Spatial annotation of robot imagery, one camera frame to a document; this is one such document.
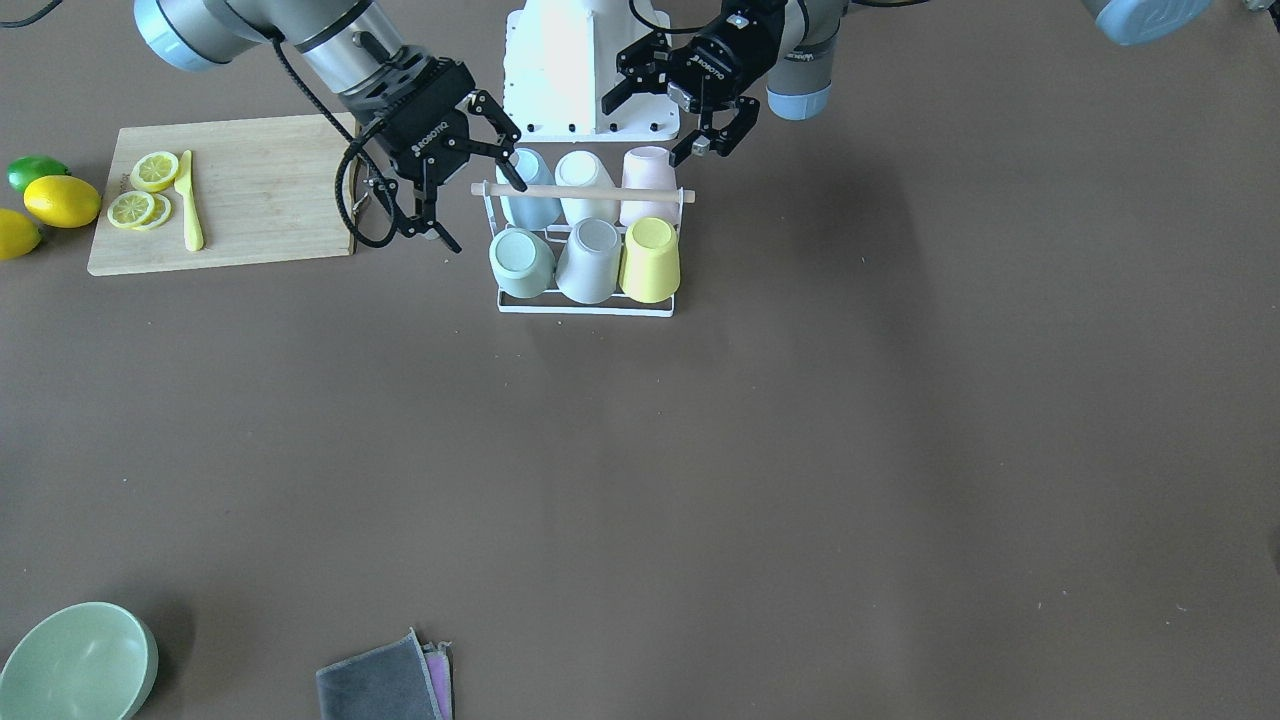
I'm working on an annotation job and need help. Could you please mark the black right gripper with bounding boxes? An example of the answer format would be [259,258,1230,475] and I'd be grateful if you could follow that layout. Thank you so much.
[340,55,529,254]

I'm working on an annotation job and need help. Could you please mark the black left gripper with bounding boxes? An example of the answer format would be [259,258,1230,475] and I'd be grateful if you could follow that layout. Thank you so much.
[602,1,788,168]

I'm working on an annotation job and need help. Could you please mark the pink cup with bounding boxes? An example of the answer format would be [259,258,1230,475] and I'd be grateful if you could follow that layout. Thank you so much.
[620,146,680,225]

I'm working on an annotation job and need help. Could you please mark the green cup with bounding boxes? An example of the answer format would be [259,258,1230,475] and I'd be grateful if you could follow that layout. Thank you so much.
[489,227,556,299]

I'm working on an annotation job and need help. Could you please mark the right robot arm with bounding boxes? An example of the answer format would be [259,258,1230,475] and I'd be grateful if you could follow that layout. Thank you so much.
[133,1,527,251]

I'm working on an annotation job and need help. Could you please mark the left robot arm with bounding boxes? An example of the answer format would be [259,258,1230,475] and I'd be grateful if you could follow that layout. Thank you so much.
[596,1,1210,167]

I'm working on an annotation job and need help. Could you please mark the light blue cup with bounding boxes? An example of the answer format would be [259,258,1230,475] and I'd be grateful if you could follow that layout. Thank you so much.
[498,147,562,231]

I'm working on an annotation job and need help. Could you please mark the cream white cup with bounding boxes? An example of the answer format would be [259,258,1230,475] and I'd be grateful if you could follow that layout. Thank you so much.
[554,150,620,225]

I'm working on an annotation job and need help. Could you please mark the yellow cup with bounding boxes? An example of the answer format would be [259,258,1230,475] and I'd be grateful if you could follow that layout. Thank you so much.
[620,217,681,304]

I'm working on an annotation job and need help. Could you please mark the grey cup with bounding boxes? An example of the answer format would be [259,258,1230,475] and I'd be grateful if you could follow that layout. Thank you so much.
[556,218,622,305]

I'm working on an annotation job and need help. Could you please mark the wooden cutting board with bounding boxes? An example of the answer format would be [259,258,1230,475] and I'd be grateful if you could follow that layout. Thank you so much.
[87,115,355,275]

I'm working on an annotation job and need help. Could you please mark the yellow plastic knife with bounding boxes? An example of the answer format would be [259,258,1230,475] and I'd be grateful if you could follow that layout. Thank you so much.
[173,149,205,252]

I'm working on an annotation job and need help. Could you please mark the lemon slice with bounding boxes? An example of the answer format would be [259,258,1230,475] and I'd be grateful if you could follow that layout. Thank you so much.
[105,190,161,231]
[128,151,180,193]

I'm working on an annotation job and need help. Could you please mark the whole yellow lemon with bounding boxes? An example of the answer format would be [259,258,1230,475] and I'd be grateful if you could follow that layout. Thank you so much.
[0,208,44,261]
[23,176,102,228]

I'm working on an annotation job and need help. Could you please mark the green lime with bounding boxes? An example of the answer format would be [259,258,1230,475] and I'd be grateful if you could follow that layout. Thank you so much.
[6,154,72,193]

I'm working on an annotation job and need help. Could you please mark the grey folded cloth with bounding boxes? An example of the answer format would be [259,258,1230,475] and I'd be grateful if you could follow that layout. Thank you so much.
[315,630,456,719]

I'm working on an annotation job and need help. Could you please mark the green bowl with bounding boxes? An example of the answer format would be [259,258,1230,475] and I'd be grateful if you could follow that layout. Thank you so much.
[1,601,159,719]

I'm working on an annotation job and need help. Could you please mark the white wire cup rack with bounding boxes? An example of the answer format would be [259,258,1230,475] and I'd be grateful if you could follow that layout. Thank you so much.
[471,146,695,316]

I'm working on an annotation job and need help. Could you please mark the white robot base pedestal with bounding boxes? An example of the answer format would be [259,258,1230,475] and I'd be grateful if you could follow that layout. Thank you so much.
[500,1,680,143]

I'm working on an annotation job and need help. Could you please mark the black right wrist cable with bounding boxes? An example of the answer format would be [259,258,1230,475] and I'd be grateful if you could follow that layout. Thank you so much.
[265,29,401,250]

